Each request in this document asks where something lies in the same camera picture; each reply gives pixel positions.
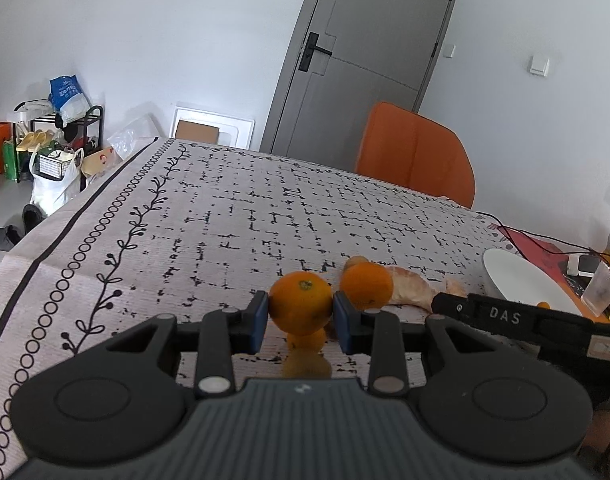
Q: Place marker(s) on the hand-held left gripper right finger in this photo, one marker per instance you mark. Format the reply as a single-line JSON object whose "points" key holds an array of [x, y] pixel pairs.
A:
{"points": [[341, 325]]}

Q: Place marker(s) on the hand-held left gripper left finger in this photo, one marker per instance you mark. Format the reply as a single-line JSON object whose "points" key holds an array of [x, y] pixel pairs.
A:
{"points": [[257, 322]]}

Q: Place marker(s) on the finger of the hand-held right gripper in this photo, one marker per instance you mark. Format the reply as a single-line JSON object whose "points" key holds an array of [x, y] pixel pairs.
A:
{"points": [[450, 306]]}

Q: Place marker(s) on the peeled pomelo segment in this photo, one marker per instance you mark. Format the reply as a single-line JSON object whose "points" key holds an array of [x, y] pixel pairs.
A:
{"points": [[412, 287]]}

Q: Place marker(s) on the orange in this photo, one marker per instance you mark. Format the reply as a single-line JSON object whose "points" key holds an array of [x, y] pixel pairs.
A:
{"points": [[367, 285], [300, 302]]}

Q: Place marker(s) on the white plate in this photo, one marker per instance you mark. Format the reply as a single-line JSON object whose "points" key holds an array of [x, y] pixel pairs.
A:
{"points": [[525, 275]]}

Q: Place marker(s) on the clear ribbed cup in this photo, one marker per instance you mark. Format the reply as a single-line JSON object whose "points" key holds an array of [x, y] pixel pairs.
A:
{"points": [[602, 290]]}

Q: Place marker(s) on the white and black device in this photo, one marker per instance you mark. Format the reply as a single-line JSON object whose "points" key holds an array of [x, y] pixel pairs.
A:
{"points": [[582, 264]]}

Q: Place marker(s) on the red and orange placemat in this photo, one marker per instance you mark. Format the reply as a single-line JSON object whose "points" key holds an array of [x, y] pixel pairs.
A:
{"points": [[535, 249]]}

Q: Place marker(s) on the printed grey tablecloth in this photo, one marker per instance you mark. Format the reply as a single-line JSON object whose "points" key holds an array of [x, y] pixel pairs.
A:
{"points": [[235, 220]]}

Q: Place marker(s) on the orange chair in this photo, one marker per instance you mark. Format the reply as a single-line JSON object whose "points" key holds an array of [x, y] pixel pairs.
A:
{"points": [[415, 155]]}

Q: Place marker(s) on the white foam packaging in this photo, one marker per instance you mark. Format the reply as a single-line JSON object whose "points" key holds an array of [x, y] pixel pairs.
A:
{"points": [[237, 127]]}

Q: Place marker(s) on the brown cardboard sheet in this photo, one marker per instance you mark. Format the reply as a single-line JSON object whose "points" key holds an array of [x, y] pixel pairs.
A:
{"points": [[197, 132]]}

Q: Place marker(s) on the brown paper bag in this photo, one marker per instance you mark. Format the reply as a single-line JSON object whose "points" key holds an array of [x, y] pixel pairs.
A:
{"points": [[100, 161]]}

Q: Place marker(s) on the clear plastic bag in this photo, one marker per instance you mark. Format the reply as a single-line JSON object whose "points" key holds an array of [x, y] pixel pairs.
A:
{"points": [[130, 136]]}

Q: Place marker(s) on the white plastic bag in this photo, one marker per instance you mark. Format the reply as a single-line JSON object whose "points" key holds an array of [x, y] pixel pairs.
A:
{"points": [[52, 192]]}

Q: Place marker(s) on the black slipper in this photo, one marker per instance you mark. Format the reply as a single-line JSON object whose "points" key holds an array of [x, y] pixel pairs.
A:
{"points": [[5, 239], [32, 217]]}

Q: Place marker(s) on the black shoe rack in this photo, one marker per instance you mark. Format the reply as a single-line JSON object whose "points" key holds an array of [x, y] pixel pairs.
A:
{"points": [[92, 120]]}

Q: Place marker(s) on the grey door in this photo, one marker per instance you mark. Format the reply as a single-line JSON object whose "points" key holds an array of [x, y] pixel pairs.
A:
{"points": [[375, 45]]}

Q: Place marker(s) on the yellow slippers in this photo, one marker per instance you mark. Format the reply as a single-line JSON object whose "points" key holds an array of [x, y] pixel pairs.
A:
{"points": [[32, 140]]}

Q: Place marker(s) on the blue plastic bag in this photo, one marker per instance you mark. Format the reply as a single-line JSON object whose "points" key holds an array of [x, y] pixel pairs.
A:
{"points": [[67, 97]]}

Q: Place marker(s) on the green bag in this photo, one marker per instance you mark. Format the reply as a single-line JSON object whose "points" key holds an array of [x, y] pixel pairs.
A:
{"points": [[10, 162]]}

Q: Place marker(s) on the small white wall switch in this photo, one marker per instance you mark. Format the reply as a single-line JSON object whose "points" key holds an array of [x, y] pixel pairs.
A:
{"points": [[450, 51]]}

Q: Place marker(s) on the square white wall switch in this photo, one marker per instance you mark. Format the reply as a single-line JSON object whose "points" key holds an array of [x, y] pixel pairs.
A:
{"points": [[539, 65]]}

